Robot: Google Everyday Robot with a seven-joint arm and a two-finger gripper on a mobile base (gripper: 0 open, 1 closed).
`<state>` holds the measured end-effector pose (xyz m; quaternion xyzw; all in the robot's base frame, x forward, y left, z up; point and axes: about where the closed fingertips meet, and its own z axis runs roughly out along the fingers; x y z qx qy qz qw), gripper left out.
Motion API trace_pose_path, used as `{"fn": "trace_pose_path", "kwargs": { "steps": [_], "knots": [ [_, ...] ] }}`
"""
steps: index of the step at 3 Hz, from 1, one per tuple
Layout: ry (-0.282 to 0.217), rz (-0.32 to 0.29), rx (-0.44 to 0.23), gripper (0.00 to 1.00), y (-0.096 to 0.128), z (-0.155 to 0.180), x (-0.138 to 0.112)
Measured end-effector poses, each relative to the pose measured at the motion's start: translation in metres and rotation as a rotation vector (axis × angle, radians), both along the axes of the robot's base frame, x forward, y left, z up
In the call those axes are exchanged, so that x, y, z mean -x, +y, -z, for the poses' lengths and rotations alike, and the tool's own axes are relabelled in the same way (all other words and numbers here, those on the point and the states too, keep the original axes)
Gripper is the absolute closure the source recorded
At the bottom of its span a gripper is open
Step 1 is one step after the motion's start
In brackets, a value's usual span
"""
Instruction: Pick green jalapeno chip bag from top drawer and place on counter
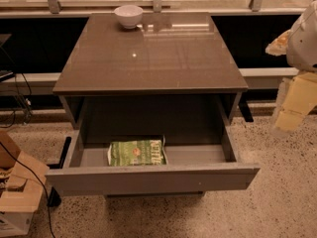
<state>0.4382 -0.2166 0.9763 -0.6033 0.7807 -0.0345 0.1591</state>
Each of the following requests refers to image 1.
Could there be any brown cardboard box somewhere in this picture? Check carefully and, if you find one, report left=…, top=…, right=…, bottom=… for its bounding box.
left=0, top=131, right=49, bottom=237

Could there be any white ceramic bowl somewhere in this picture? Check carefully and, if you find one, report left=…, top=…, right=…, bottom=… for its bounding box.
left=114, top=5, right=143, bottom=29

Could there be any open grey top drawer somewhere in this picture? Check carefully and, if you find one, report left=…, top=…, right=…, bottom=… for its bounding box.
left=45, top=94, right=262, bottom=197

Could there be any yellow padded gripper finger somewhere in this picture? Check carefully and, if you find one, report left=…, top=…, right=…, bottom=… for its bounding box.
left=265, top=30, right=291, bottom=57
left=273, top=73, right=317, bottom=132

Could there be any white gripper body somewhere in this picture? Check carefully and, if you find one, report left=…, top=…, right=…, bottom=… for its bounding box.
left=286, top=0, right=317, bottom=72

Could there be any green jalapeno chip bag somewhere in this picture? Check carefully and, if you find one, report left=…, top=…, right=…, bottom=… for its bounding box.
left=107, top=136, right=168, bottom=167

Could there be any grey cabinet with glossy top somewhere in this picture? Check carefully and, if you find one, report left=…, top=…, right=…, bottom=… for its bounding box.
left=53, top=13, right=248, bottom=115

